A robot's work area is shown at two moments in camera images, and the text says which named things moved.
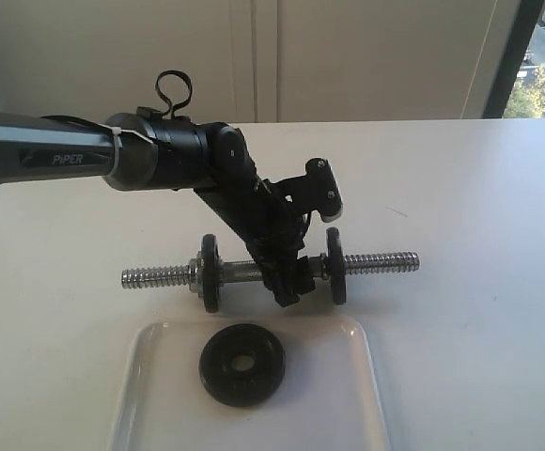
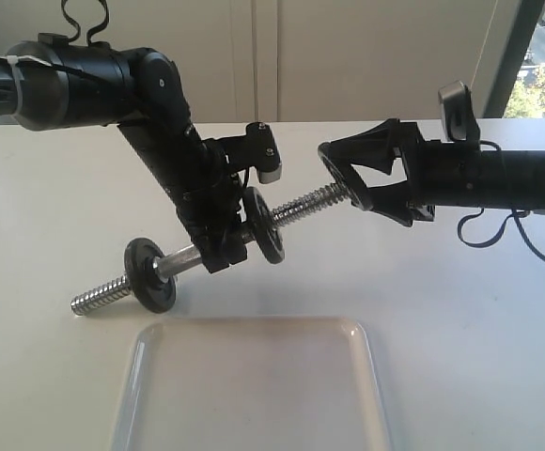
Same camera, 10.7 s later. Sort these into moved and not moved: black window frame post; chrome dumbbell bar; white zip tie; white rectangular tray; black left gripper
Moved: black left gripper; white zip tie; chrome dumbbell bar
Not moved: black window frame post; white rectangular tray
